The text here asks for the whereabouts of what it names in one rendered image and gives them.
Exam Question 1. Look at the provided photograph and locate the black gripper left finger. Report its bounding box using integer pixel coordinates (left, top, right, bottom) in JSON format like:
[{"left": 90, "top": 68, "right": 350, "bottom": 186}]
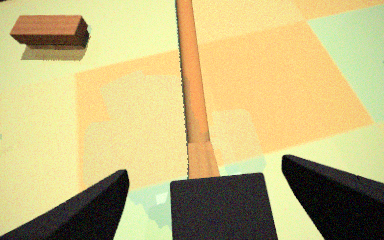
[{"left": 0, "top": 169, "right": 130, "bottom": 240}]

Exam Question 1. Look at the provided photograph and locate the brown wooden block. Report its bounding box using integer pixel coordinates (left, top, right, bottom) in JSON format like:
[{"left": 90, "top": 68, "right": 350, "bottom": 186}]
[{"left": 9, "top": 15, "right": 89, "bottom": 50}]

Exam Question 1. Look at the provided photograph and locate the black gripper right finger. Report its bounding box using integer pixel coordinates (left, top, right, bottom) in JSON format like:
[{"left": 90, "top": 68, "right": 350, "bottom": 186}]
[{"left": 281, "top": 154, "right": 384, "bottom": 240}]

